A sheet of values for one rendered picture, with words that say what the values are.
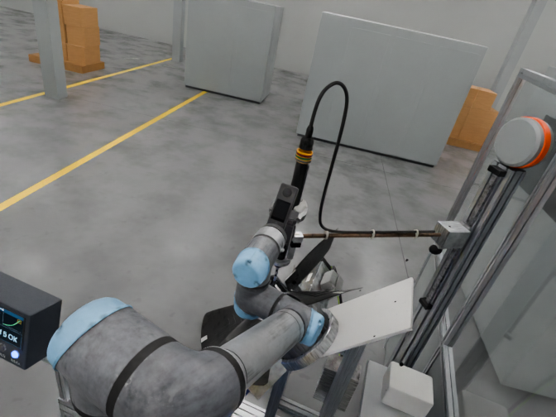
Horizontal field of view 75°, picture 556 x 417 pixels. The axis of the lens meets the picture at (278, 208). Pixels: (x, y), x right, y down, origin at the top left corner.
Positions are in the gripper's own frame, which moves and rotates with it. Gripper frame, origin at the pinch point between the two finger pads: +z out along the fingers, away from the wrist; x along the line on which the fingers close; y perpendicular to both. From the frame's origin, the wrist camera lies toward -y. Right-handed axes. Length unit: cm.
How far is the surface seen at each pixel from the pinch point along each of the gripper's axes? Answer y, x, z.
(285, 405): 106, 15, 8
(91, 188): 165, -256, 181
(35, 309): 39, -59, -40
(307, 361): 55, 18, -6
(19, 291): 40, -69, -36
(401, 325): 30, 41, -1
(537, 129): -29, 59, 33
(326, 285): 51, 16, 29
